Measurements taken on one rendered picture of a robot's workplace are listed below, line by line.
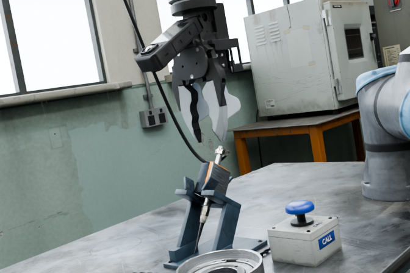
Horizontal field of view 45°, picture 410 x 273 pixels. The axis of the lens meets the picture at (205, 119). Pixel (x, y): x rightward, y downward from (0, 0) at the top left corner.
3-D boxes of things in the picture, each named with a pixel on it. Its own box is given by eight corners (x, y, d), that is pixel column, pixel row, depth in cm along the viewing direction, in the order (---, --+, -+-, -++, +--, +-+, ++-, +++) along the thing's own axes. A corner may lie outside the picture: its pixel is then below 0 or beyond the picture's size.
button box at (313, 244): (316, 267, 63) (310, 230, 63) (271, 260, 68) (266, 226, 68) (346, 245, 69) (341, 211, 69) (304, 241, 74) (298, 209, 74)
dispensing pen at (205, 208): (177, 248, 71) (206, 141, 77) (197, 255, 73) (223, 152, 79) (188, 250, 69) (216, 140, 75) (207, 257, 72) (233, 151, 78)
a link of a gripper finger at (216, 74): (234, 102, 71) (216, 45, 72) (227, 103, 70) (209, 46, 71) (212, 111, 75) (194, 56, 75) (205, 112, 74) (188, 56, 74)
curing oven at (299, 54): (349, 114, 261) (330, -9, 257) (259, 122, 304) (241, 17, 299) (398, 98, 305) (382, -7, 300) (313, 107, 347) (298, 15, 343)
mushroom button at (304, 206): (309, 243, 65) (302, 206, 65) (284, 241, 68) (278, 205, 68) (324, 233, 68) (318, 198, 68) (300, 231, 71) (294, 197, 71)
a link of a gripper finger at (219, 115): (255, 130, 75) (237, 74, 76) (230, 138, 71) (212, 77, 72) (240, 135, 77) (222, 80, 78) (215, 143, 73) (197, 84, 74)
